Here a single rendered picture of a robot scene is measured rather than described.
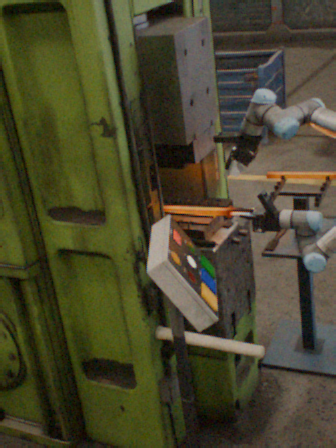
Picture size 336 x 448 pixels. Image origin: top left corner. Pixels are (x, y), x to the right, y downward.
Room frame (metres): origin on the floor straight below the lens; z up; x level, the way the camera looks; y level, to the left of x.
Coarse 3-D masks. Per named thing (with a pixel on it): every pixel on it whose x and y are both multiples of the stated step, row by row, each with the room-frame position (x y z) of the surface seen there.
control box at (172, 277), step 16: (160, 224) 2.14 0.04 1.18; (176, 224) 2.15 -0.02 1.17; (160, 240) 2.01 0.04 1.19; (176, 240) 2.02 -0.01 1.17; (160, 256) 1.89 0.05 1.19; (192, 256) 2.05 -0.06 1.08; (160, 272) 1.84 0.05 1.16; (176, 272) 1.84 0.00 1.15; (192, 272) 1.94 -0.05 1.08; (176, 288) 1.84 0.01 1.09; (192, 288) 1.84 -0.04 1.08; (176, 304) 1.84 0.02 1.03; (192, 304) 1.83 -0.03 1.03; (208, 304) 1.85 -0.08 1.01; (192, 320) 1.83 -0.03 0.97; (208, 320) 1.83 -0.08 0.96
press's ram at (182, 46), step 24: (168, 24) 2.61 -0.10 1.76; (192, 24) 2.54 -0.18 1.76; (144, 48) 2.47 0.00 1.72; (168, 48) 2.42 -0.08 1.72; (192, 48) 2.52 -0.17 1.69; (144, 72) 2.47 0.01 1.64; (168, 72) 2.43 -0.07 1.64; (192, 72) 2.50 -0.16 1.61; (168, 96) 2.43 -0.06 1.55; (192, 96) 2.48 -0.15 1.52; (216, 96) 2.66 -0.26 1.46; (168, 120) 2.44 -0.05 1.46; (192, 120) 2.46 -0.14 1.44; (216, 120) 2.65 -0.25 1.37; (168, 144) 2.45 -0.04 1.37
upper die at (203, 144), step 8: (208, 128) 2.57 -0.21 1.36; (200, 136) 2.51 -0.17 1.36; (208, 136) 2.57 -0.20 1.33; (160, 144) 2.52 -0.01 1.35; (192, 144) 2.45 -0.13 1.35; (200, 144) 2.50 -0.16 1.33; (208, 144) 2.56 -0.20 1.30; (160, 152) 2.52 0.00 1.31; (168, 152) 2.51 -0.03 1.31; (176, 152) 2.49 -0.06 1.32; (184, 152) 2.47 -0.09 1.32; (192, 152) 2.45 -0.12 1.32; (200, 152) 2.49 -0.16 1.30; (208, 152) 2.56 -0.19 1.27; (160, 160) 2.53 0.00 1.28; (168, 160) 2.51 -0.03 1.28; (176, 160) 2.49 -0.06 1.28; (184, 160) 2.47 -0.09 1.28; (192, 160) 2.45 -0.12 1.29; (200, 160) 2.48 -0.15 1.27
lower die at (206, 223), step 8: (176, 216) 2.60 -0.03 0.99; (184, 216) 2.59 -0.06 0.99; (192, 216) 2.58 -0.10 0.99; (200, 216) 2.56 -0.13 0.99; (208, 216) 2.54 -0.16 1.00; (216, 216) 2.56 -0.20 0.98; (184, 224) 2.53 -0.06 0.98; (200, 224) 2.50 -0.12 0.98; (208, 224) 2.49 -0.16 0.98; (216, 224) 2.56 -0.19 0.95; (184, 232) 2.49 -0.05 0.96; (192, 232) 2.48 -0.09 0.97; (200, 232) 2.46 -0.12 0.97; (208, 232) 2.48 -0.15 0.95
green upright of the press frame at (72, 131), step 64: (0, 0) 2.44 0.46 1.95; (64, 0) 2.31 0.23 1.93; (128, 0) 2.45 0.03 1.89; (0, 64) 2.47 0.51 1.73; (64, 64) 2.40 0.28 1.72; (128, 64) 2.39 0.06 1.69; (64, 128) 2.43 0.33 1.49; (64, 192) 2.46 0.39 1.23; (128, 192) 2.27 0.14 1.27; (64, 256) 2.47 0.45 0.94; (128, 256) 2.26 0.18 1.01; (64, 320) 2.46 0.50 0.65; (128, 320) 2.29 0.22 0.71; (128, 384) 2.36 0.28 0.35
